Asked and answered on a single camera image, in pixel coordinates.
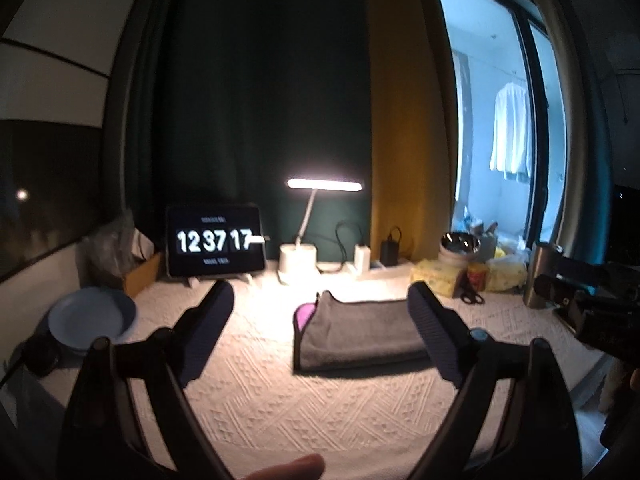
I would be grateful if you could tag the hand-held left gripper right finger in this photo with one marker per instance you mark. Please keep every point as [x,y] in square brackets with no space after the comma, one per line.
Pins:
[429,325]

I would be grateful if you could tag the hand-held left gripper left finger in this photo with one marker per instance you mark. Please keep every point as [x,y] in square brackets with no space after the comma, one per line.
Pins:
[212,320]

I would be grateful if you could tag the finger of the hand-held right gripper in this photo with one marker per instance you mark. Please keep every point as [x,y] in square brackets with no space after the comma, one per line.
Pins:
[565,286]

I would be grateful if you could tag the grey towel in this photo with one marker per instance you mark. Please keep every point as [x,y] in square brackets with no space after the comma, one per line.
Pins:
[365,332]

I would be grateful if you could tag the person's left hand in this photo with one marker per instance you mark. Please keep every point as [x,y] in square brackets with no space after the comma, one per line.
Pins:
[280,470]

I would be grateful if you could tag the steel tumbler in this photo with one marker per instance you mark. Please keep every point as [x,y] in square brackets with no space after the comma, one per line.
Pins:
[542,260]

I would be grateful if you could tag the yellow tissue pack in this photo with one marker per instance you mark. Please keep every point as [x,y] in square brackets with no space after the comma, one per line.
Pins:
[435,275]

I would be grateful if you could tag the black scissors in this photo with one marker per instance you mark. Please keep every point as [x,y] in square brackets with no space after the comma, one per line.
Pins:
[472,295]

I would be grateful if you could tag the yellow plastic bag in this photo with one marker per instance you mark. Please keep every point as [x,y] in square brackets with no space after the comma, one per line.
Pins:
[507,272]

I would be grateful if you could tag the white bowl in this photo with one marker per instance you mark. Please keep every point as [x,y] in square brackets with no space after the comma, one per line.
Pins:
[456,258]

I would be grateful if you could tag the tablet with clock display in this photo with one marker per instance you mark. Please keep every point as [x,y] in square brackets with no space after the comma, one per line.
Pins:
[215,242]

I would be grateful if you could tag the black power adapter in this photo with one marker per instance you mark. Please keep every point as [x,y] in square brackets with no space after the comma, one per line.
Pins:
[391,252]

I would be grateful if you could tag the cardboard box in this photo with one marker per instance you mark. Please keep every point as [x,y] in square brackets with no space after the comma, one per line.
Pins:
[142,277]

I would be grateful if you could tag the metal bowl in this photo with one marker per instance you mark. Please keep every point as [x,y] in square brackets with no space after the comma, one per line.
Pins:
[460,242]

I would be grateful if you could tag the white charger block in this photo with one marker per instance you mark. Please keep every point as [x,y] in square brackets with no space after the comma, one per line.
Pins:
[361,259]

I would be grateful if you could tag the white desk lamp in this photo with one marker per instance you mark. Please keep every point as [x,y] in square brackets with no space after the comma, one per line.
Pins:
[300,255]

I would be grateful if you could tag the blue plate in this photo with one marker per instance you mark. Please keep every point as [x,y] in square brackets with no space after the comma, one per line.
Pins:
[90,317]

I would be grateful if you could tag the white textured tablecloth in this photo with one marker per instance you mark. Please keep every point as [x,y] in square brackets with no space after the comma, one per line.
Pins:
[310,410]

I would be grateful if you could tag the hanging white shirt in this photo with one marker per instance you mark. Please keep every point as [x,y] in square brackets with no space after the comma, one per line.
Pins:
[510,130]

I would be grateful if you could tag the yellow curtain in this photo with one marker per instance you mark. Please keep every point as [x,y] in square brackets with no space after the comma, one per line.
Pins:
[410,135]

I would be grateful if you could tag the dark green curtain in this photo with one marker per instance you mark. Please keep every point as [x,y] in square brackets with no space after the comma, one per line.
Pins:
[260,85]

